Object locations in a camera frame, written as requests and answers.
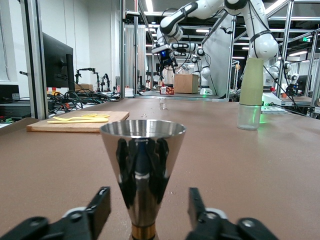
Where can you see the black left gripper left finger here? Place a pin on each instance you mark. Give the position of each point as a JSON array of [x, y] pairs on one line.
[[95, 212]]

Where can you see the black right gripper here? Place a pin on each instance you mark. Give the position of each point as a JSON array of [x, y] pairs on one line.
[[165, 58]]

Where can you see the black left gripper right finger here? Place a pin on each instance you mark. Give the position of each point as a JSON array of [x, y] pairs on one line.
[[197, 215]]

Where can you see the small clear glass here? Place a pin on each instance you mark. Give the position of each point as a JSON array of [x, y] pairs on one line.
[[163, 105]]

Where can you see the steel jigger measuring cup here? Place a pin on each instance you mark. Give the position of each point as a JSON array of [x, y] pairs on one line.
[[142, 175]]

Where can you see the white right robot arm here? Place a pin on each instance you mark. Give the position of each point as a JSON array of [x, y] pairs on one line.
[[262, 45]]

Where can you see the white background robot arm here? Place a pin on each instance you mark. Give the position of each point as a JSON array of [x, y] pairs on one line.
[[206, 71], [287, 67]]

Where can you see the red white small box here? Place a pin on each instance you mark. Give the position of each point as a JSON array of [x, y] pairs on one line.
[[168, 90]]

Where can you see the brown cardboard box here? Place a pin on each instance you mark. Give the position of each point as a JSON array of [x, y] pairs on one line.
[[186, 83]]

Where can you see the brown table cover sheet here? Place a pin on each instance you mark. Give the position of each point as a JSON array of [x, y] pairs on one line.
[[225, 175]]

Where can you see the white curtain sheet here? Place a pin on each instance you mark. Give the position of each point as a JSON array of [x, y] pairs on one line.
[[220, 62]]

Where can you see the black articulated stand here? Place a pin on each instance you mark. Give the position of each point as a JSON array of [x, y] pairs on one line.
[[106, 81], [78, 75]]

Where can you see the lemon slice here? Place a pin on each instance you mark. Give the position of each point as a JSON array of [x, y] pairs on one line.
[[89, 115], [103, 116]]

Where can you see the green sleeved glass bottle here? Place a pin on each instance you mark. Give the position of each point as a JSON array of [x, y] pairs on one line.
[[251, 85]]

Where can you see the wooden cutting board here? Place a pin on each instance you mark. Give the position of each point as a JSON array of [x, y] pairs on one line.
[[75, 127]]

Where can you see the yellow plastic knife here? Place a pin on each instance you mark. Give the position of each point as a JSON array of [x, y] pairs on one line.
[[75, 121]]

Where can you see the yellow plastic fork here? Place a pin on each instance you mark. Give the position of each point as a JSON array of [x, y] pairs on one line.
[[62, 118]]

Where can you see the black computer monitor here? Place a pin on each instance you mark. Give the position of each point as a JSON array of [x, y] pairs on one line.
[[55, 60]]

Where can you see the black equipment box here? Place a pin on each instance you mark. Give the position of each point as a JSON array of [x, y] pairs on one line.
[[8, 93]]

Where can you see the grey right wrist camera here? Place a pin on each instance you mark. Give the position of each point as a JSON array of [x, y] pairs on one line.
[[160, 48]]

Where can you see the aluminium frame post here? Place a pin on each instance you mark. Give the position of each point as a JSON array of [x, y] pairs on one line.
[[122, 50], [37, 75], [284, 50]]

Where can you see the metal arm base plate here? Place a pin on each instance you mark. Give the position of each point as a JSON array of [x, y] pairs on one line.
[[275, 110]]

